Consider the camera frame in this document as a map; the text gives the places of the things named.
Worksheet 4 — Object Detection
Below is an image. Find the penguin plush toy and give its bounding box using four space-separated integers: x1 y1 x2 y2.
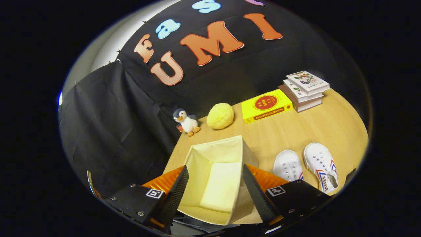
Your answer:
173 108 201 137

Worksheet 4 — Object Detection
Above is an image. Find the white book with green print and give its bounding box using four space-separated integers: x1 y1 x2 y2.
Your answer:
283 79 324 102

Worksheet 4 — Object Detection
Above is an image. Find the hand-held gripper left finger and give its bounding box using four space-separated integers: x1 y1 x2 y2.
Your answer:
105 165 189 232

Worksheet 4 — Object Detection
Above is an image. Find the yellow book with red circle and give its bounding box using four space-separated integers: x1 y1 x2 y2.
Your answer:
241 89 293 124

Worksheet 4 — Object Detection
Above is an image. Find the white illustrated cover book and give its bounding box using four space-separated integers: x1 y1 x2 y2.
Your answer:
286 71 330 95

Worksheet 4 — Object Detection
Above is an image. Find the white canvas shoe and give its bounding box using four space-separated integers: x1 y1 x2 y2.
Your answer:
273 150 304 182
303 142 339 193

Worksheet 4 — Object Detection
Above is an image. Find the row of small cloth clips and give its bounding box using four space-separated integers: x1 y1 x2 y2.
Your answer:
74 20 148 87

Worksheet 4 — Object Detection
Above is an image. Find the yellow fluffy plush ball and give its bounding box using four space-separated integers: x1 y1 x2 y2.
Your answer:
207 103 235 130

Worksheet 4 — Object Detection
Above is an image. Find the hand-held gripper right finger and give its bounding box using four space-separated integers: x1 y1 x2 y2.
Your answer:
243 164 331 231

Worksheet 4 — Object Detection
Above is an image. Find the beige fabric storage box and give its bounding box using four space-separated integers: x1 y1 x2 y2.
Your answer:
177 135 263 226

